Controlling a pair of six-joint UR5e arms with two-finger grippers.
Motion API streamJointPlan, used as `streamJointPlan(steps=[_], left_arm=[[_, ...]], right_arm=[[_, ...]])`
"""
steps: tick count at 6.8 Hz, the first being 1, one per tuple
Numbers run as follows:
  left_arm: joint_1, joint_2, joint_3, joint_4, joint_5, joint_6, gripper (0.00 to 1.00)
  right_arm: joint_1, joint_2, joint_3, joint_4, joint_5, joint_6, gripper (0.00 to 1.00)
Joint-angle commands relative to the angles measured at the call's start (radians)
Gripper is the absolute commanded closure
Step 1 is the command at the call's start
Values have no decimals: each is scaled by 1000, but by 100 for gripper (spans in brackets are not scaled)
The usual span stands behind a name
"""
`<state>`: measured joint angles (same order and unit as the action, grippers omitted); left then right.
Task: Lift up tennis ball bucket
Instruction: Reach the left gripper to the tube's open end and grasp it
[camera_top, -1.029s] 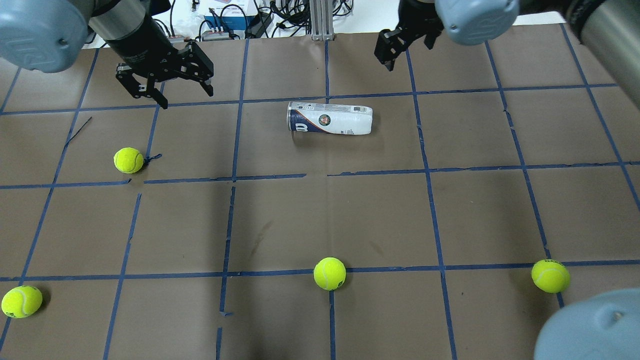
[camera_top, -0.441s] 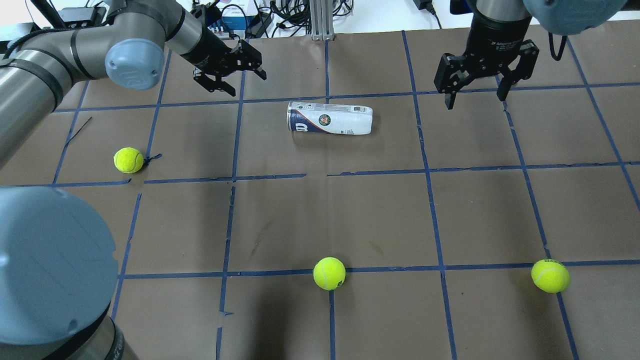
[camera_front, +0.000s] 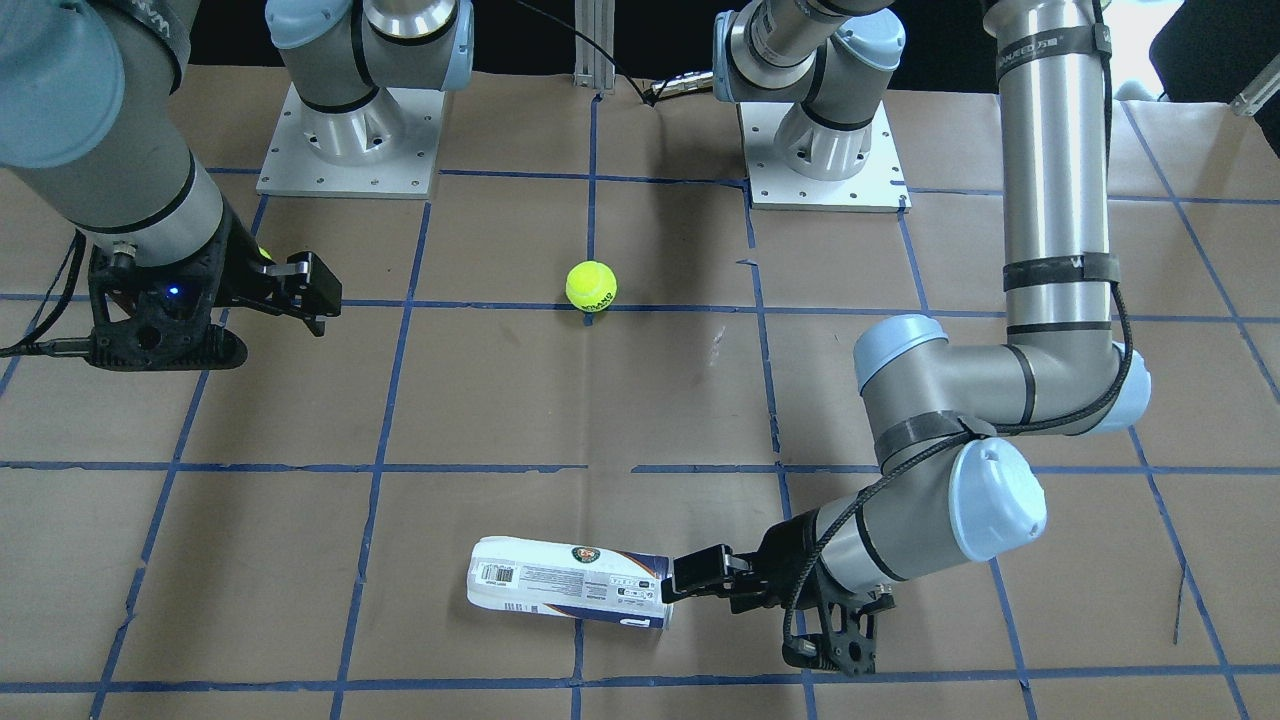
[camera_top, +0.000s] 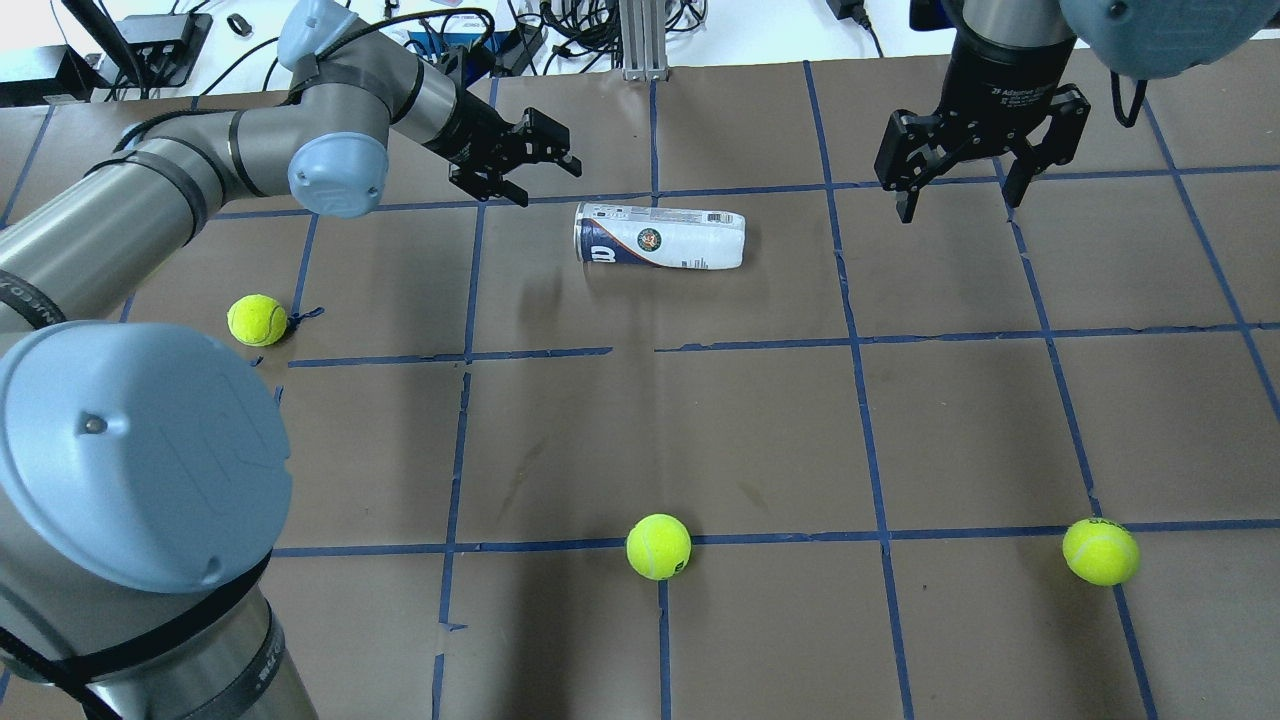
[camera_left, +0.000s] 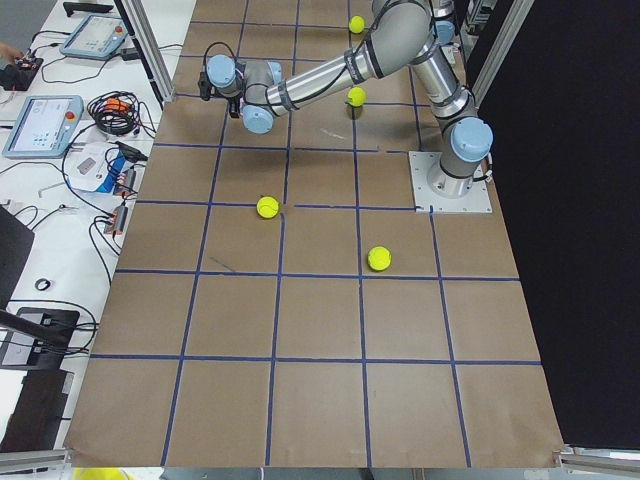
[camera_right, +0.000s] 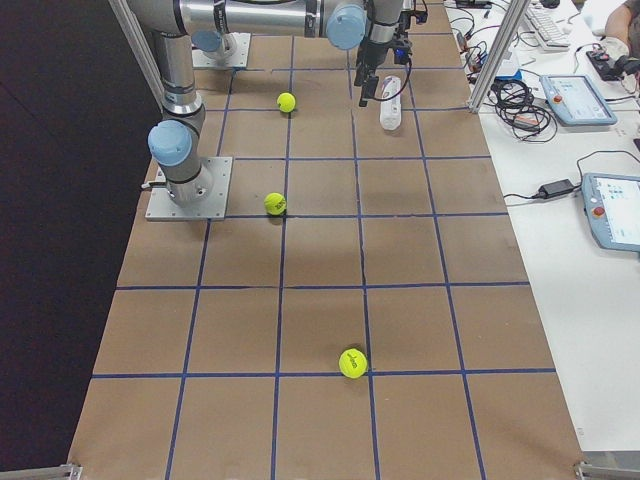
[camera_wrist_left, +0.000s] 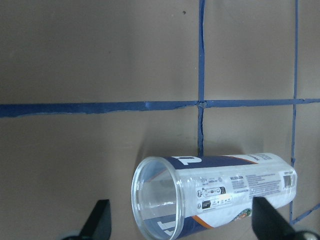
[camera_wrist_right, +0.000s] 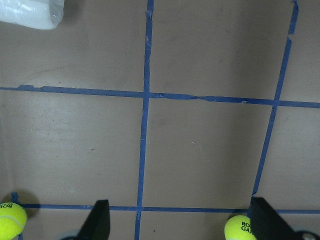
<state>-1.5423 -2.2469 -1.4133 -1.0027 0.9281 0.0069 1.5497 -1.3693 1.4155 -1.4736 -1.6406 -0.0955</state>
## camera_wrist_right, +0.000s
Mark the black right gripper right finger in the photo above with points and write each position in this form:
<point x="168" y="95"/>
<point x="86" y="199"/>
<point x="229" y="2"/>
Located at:
<point x="266" y="223"/>

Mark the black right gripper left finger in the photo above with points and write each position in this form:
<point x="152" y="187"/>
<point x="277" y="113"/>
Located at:
<point x="97" y="224"/>

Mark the white blue tennis ball can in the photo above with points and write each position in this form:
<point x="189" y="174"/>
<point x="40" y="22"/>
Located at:
<point x="35" y="14"/>

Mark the yellow tennis ball far right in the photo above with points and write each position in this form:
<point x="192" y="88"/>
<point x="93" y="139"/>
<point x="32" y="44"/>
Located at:
<point x="238" y="227"/>

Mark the yellow tennis ball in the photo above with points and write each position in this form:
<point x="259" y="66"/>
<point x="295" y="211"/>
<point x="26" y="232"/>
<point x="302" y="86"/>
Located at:
<point x="13" y="219"/>
<point x="238" y="227"/>

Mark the yellow tennis ball centre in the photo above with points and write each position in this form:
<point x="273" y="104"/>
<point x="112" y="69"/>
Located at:
<point x="13" y="219"/>

